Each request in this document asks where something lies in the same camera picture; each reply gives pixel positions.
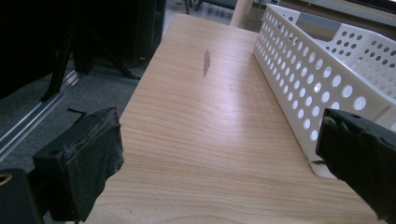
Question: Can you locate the white perforated plastic basket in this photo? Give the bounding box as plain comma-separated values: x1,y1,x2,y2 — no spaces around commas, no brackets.
252,3,396,180

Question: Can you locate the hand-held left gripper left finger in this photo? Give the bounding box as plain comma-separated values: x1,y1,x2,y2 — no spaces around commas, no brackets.
32,106,125,223

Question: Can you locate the black metal stand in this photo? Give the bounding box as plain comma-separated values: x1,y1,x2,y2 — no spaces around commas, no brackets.
40,24,141,103

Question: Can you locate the aluminium floor rail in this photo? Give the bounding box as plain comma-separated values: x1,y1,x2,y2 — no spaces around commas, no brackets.
0,69,80,162

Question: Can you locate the white round post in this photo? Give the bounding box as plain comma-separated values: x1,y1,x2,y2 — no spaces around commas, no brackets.
229,0,255,29

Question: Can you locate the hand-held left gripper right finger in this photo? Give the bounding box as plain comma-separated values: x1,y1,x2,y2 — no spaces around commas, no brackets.
315,107,396,224

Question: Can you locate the black cabinet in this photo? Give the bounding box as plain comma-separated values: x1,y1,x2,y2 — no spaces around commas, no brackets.
90,0,167,68

